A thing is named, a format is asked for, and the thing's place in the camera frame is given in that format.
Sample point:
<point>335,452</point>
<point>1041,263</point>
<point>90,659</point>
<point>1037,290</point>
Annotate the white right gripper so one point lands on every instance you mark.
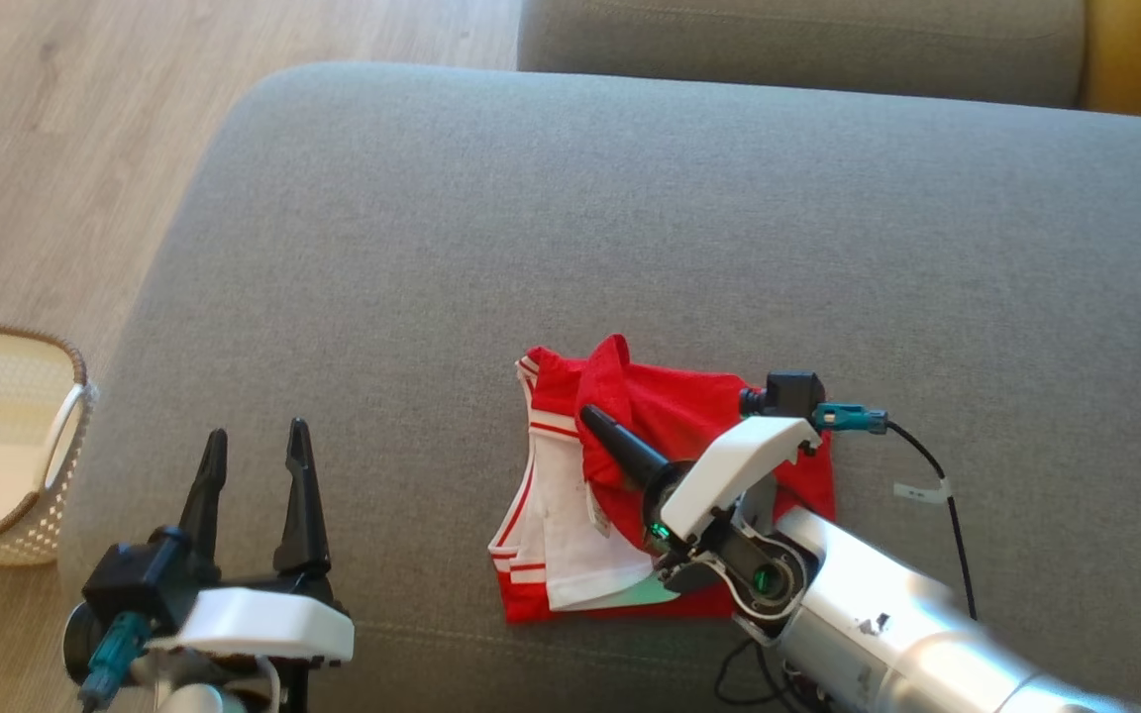
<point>729,465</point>

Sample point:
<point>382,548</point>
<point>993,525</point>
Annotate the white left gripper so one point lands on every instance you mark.
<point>263,624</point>

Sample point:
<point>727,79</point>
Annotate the red white basketball jersey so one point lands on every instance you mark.
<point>570,535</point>

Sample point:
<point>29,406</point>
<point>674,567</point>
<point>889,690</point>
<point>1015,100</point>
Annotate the grey sofa seat cushion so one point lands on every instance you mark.
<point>531,248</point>

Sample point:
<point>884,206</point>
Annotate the grey sofa back cushion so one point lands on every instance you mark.
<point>798,45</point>

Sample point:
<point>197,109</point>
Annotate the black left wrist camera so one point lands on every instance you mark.
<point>140,584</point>

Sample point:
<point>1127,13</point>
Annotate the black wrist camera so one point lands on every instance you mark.
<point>140,584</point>
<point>793,394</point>

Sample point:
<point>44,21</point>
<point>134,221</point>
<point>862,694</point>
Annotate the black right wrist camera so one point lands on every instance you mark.
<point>793,394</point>

